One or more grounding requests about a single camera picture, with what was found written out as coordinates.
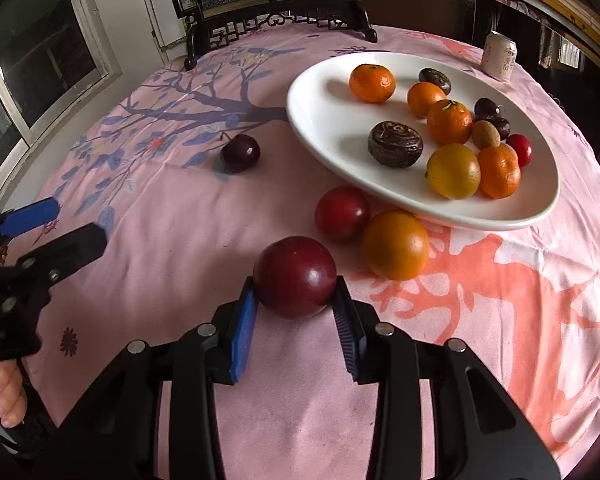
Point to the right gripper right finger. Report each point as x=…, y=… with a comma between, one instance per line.
x=355, y=321

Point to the brown longan fruit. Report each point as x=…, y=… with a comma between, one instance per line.
x=485, y=135

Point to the orange tangerine under gripper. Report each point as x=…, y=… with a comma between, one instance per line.
x=421, y=96

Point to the yellow orange on plate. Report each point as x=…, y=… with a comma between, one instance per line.
x=453, y=171

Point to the white beverage can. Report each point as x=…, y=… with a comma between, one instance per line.
x=499, y=56

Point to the person's left hand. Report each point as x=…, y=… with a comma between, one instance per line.
x=13, y=400

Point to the red tomato on cloth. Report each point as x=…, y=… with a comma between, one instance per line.
x=342, y=214

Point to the white framed window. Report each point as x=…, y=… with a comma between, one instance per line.
x=54, y=56

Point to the large dark red plum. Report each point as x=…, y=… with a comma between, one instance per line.
x=295, y=277

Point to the small red cherry tomato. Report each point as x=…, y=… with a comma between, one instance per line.
x=522, y=147

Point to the tangerine with green stem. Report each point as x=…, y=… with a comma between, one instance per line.
x=449, y=122

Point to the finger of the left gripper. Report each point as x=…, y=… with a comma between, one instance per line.
x=15, y=222
x=56, y=260

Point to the tangerine at plate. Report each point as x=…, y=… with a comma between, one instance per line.
x=500, y=171
x=372, y=83

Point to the tangerine at plate front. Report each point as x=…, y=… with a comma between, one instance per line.
x=500, y=171

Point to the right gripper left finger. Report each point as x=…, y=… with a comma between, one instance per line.
x=234, y=324

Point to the dark cherry with stem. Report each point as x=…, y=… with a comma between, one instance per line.
x=502, y=125

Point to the white oval plate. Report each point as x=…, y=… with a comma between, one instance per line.
x=333, y=124

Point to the tangerine at plate back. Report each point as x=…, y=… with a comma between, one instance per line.
x=372, y=83

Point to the orange fruit on cloth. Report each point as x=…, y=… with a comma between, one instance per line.
x=395, y=245

